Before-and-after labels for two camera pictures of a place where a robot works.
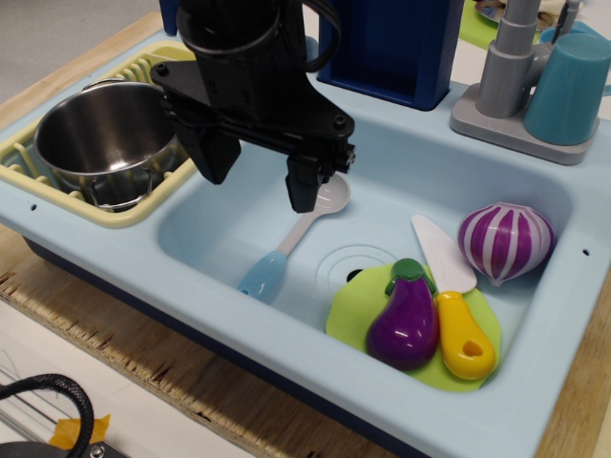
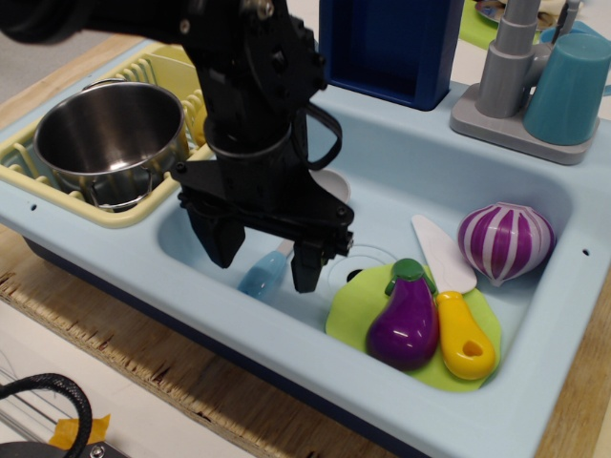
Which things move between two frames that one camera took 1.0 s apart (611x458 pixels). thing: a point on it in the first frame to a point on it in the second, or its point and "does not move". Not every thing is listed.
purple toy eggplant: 403,332 does not move
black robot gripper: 262,94 to 262,180
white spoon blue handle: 263,278 does not move
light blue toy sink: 409,163 does not move
